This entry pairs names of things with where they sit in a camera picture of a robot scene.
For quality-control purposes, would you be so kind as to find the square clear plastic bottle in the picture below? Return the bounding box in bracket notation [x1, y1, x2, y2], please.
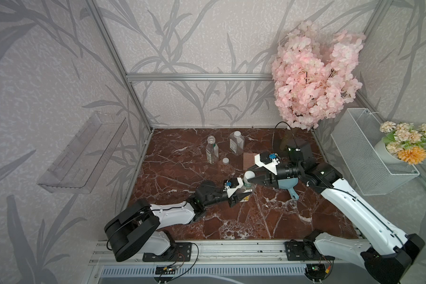
[229, 131, 245, 156]

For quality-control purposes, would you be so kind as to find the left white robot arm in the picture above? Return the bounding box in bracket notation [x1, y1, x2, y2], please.
[104, 177, 253, 262]

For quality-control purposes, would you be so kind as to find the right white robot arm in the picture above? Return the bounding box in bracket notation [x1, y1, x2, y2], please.
[248, 142, 425, 284]

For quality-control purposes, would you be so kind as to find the blue dustpan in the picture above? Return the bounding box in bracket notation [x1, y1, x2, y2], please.
[277, 177, 299, 201]

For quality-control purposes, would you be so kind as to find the pink artificial blossom tree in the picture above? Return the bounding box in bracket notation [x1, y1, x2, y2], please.
[272, 21, 365, 130]

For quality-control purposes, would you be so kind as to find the right base wiring bundle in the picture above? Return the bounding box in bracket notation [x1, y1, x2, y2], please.
[304, 261, 335, 284]

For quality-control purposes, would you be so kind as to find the potted pastel flower bouquet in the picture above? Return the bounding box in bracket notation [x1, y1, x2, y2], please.
[374, 121, 426, 165]

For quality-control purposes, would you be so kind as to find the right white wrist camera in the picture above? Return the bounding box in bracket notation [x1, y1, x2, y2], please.
[254, 151, 280, 175]

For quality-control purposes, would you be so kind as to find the white wire mesh basket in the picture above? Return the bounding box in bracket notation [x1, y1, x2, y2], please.
[331, 108, 419, 195]

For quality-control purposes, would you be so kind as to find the left black base cable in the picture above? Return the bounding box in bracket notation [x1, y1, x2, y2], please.
[153, 241, 200, 284]

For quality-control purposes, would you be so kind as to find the clear acrylic wall shelf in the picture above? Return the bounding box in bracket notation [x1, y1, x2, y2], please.
[37, 111, 128, 194]

